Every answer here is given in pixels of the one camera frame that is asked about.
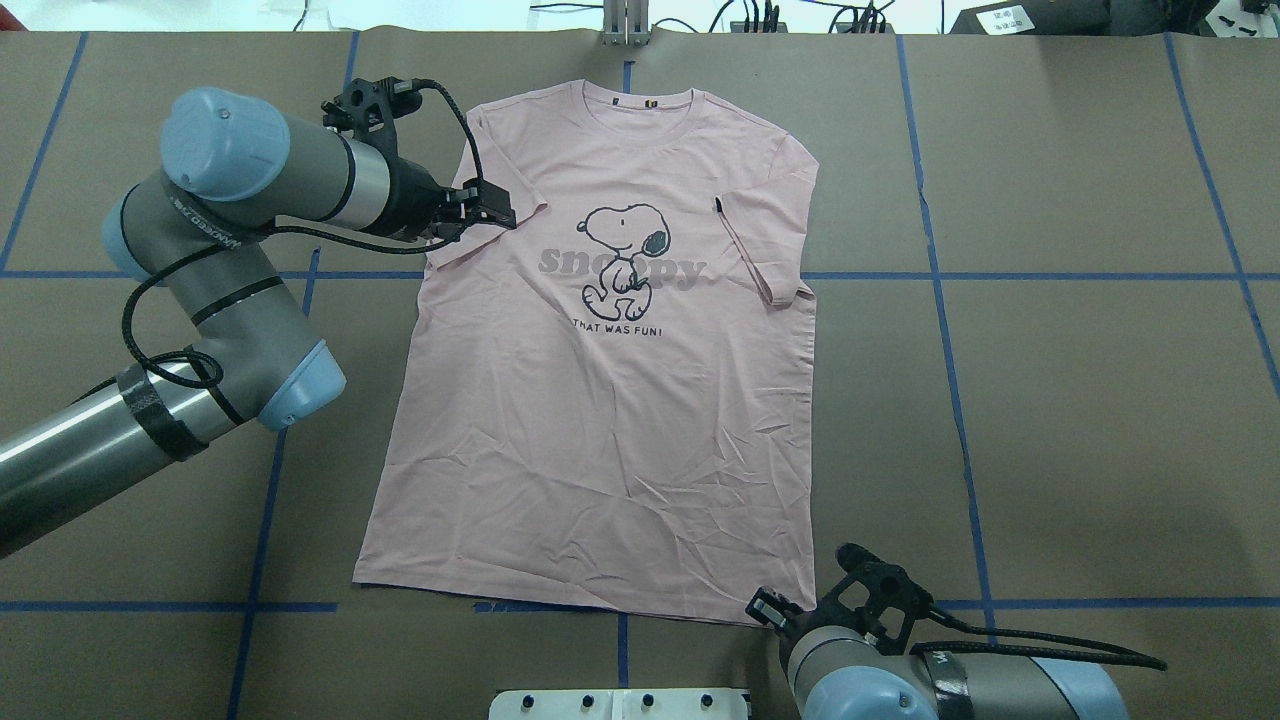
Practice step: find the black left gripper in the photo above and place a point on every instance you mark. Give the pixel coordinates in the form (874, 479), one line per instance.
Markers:
(411, 196)

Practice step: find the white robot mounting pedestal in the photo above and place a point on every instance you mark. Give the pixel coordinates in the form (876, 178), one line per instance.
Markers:
(624, 703)

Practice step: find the pink Snoopy t-shirt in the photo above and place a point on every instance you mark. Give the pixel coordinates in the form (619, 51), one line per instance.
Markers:
(610, 405)

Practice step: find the aluminium frame post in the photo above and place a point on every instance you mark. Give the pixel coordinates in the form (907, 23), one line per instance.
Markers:
(626, 23)

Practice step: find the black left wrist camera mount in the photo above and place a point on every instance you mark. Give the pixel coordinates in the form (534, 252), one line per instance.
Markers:
(367, 108)

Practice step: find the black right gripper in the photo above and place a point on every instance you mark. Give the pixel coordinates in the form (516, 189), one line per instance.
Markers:
(771, 607)

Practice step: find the black power supply box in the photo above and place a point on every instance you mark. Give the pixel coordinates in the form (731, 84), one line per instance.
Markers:
(1042, 18)

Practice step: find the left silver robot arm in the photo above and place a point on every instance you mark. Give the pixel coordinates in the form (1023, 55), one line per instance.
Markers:
(216, 338)

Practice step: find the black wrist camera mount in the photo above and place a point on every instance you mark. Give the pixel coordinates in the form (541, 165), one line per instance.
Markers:
(367, 108)
(885, 595)

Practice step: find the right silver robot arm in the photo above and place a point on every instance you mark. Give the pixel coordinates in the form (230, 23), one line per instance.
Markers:
(841, 662)

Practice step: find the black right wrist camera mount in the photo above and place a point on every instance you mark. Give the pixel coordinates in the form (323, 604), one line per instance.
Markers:
(885, 595)

